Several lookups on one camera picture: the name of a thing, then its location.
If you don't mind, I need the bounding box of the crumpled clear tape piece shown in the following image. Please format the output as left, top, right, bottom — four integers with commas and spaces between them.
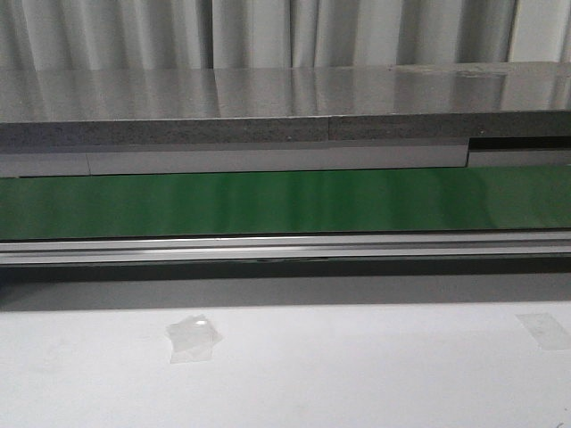
166, 315, 222, 364

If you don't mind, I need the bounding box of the green conveyor belt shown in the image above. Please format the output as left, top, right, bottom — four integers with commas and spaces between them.
1, 166, 570, 241

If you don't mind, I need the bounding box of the white panel under countertop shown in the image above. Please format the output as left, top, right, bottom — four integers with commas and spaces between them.
1, 136, 570, 177

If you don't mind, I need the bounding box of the grey stone countertop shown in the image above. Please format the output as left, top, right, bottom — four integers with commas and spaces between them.
1, 62, 570, 152

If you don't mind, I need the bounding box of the flat clear tape strip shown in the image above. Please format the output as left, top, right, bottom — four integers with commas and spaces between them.
517, 313, 570, 351

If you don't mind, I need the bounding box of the white pleated curtain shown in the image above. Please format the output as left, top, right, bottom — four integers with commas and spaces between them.
1, 1, 570, 71

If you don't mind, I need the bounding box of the aluminium conveyor rail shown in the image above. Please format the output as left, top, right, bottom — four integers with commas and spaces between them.
1, 230, 570, 267

